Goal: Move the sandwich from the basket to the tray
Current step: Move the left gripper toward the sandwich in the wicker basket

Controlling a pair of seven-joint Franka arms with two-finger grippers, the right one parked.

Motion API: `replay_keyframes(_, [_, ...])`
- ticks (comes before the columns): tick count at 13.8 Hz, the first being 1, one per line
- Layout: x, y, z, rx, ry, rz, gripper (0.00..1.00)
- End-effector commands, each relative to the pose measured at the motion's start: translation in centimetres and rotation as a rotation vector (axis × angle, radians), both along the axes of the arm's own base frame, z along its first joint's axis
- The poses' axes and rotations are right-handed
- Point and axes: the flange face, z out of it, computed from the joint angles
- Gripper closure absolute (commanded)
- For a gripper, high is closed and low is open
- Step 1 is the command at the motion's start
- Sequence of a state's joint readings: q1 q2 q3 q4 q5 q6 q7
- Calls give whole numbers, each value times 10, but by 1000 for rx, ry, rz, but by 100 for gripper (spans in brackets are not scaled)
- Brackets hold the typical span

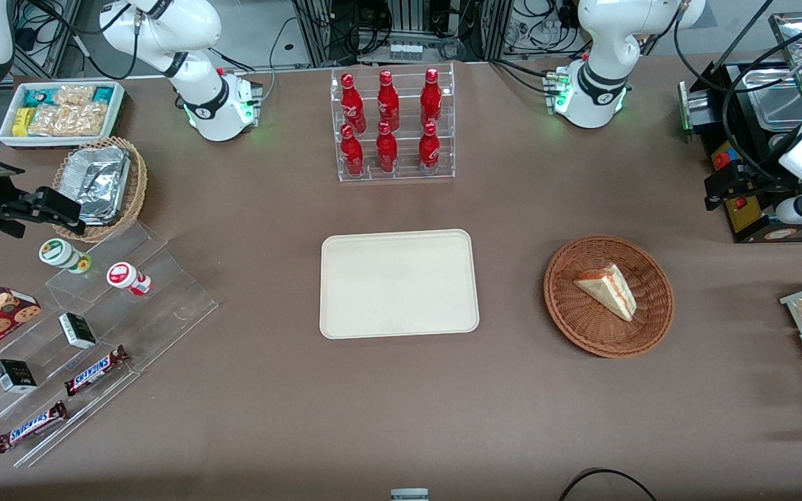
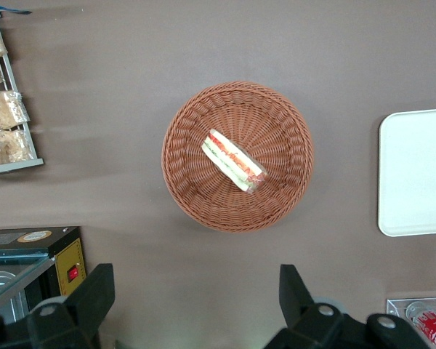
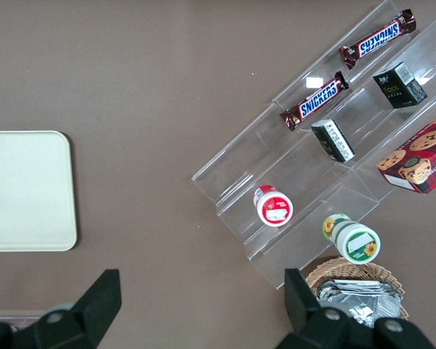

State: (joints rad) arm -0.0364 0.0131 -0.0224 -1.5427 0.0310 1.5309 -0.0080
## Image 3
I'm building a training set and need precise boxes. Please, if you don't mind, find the silver foil packet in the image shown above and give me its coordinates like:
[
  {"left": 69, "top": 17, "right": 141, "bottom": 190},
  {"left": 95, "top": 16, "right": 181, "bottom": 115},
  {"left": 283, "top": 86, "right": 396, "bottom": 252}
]
[{"left": 318, "top": 278, "right": 404, "bottom": 328}]

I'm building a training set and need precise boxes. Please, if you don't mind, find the small black carton box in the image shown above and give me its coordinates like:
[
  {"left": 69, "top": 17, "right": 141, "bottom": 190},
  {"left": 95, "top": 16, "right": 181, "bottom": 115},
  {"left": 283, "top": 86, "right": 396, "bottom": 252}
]
[
  {"left": 372, "top": 61, "right": 429, "bottom": 110},
  {"left": 310, "top": 119, "right": 356, "bottom": 164}
]

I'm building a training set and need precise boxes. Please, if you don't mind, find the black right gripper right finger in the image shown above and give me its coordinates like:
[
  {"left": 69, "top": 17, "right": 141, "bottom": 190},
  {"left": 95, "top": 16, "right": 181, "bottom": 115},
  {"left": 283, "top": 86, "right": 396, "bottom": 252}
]
[{"left": 275, "top": 268, "right": 353, "bottom": 349}]

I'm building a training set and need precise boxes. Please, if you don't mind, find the green sunflower snack cup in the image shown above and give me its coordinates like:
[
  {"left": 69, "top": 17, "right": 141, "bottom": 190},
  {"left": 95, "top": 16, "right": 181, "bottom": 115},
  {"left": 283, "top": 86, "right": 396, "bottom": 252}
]
[{"left": 321, "top": 213, "right": 382, "bottom": 263}]

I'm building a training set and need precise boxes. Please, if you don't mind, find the cream rectangular serving tray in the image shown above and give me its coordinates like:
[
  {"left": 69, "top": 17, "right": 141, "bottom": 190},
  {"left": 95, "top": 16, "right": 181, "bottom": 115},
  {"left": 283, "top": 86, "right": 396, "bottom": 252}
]
[{"left": 0, "top": 130, "right": 78, "bottom": 253}]

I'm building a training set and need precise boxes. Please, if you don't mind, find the Snickers chocolate bar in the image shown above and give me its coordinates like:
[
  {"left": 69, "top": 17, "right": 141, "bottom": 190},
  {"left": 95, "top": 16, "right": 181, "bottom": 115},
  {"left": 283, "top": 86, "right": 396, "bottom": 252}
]
[
  {"left": 339, "top": 9, "right": 418, "bottom": 71},
  {"left": 279, "top": 71, "right": 350, "bottom": 132}
]

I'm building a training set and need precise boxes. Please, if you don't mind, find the clear acrylic stepped display shelf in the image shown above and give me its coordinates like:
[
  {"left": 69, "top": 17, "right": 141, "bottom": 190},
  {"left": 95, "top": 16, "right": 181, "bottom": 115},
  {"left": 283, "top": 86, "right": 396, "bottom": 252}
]
[{"left": 191, "top": 0, "right": 436, "bottom": 291}]

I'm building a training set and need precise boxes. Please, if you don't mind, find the red tartan cookie box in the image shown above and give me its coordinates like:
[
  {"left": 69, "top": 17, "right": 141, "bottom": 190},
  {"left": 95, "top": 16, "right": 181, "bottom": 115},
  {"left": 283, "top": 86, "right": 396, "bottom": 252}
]
[{"left": 376, "top": 108, "right": 436, "bottom": 196}]

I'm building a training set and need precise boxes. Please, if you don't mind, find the light tan wicker basket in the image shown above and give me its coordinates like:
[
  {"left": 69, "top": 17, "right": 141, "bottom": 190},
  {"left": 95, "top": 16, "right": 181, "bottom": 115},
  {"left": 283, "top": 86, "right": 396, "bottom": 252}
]
[{"left": 304, "top": 256, "right": 410, "bottom": 323}]

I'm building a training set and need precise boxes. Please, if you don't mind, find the red lidded snack cup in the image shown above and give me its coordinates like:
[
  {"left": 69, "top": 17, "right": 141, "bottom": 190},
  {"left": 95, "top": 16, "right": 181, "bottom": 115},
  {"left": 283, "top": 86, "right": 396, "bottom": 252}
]
[{"left": 253, "top": 184, "right": 294, "bottom": 227}]

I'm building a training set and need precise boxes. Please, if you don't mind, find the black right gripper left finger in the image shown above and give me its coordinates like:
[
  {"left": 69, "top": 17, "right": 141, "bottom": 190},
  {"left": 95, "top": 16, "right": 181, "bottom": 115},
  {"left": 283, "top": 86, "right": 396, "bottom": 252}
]
[{"left": 17, "top": 268, "right": 123, "bottom": 349}]

